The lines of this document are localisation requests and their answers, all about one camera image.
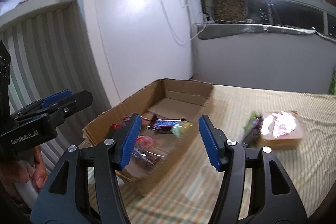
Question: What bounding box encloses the yellow round jelly cup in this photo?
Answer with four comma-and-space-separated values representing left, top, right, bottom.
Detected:
170, 121, 193, 138

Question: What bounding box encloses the bread loaf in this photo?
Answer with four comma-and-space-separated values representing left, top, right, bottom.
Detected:
258, 111, 306, 149

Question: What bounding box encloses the snickers bar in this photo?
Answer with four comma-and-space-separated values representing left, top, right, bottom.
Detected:
147, 114, 185, 134

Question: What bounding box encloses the cardboard box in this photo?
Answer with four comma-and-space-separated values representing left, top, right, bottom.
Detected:
83, 79, 214, 196

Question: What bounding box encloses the striped bed sheet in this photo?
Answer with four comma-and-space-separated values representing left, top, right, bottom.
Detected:
84, 79, 335, 223

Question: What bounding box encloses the woven basket on sill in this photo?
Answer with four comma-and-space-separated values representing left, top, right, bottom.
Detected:
213, 0, 248, 23

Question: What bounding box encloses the grey window sill pad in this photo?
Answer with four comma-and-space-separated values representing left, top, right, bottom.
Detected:
198, 23, 335, 44

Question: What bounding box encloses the left hand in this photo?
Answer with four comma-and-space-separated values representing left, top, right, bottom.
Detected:
1, 146, 48, 190

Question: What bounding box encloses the red snack packet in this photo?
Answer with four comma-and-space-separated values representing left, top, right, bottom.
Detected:
132, 135, 165, 170
110, 115, 131, 130

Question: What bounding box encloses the dark chocolate wrapper upright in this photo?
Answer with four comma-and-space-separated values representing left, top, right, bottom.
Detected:
241, 112, 263, 147

